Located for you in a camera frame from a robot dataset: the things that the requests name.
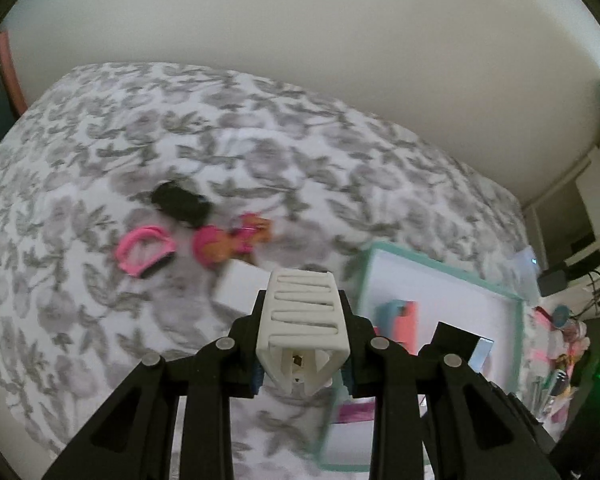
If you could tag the white slotted plastic box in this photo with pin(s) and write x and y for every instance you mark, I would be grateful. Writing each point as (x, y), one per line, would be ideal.
(300, 305)

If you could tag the pile of colourful trinkets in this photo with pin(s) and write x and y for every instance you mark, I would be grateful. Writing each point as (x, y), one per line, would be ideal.
(565, 340)

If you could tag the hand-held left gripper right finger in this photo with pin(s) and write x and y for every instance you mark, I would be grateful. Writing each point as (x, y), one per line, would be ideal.
(349, 385)

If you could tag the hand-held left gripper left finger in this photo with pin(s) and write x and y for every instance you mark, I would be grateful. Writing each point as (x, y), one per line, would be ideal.
(256, 384)

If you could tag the magenta item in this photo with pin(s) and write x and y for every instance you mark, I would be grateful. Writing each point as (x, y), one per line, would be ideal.
(357, 412)

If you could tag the pink board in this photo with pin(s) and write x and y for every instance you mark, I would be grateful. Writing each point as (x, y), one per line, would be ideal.
(10, 75)

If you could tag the black hair clip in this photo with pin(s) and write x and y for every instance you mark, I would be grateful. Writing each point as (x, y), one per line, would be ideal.
(177, 202)

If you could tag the grey floral bedspread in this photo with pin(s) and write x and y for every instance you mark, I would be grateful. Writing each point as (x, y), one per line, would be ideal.
(330, 160)

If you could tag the white charger cube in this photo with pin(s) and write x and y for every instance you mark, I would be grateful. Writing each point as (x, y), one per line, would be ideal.
(240, 285)

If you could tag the pink doll toy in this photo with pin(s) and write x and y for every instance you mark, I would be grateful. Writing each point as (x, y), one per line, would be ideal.
(210, 242)

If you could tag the black power adapter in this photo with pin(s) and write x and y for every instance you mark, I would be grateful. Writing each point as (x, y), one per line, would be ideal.
(450, 337)

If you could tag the small black device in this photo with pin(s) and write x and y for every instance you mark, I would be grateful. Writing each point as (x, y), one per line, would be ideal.
(555, 280)

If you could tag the coral and blue eraser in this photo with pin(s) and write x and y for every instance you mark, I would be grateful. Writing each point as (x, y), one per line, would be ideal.
(405, 320)

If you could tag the teal rimmed white tray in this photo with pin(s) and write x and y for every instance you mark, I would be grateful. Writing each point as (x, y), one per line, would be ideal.
(455, 295)

